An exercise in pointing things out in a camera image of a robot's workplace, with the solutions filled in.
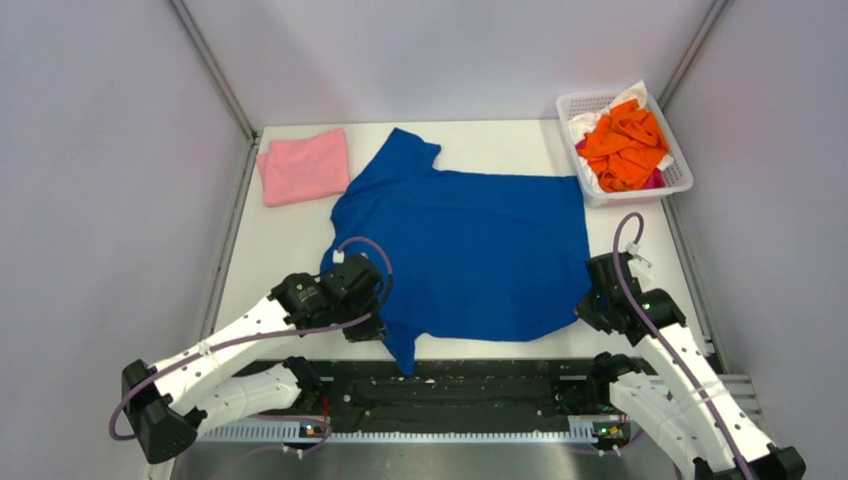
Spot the blue panda print t-shirt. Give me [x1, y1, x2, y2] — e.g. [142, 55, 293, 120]
[330, 128, 590, 375]

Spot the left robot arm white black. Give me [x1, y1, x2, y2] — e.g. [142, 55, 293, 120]
[117, 254, 393, 465]

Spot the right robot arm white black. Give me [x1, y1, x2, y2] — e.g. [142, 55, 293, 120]
[575, 252, 806, 479]

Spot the folded pink t-shirt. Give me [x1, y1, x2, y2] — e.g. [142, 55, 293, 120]
[256, 128, 351, 208]

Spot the magenta garment in basket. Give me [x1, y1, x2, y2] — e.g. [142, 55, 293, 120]
[575, 139, 666, 193]

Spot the white plastic laundry basket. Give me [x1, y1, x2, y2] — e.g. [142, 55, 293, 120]
[555, 90, 694, 208]

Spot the orange t-shirt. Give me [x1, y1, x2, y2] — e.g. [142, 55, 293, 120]
[576, 99, 670, 193]

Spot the white t-shirt in basket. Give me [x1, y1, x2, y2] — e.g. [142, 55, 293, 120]
[567, 80, 676, 172]

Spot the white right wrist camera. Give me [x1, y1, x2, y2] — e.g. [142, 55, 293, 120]
[625, 242, 654, 283]

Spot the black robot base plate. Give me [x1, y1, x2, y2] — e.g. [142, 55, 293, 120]
[231, 356, 723, 435]

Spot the aluminium frame rail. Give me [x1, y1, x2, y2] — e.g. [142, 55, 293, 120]
[203, 414, 635, 444]

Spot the left metal corner post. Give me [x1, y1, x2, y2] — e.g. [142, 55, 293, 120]
[166, 0, 257, 141]

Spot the metal corner post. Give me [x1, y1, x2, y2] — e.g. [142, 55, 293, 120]
[166, 0, 257, 141]
[657, 0, 735, 109]

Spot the right metal corner post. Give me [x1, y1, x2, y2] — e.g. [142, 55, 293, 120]
[657, 0, 735, 109]

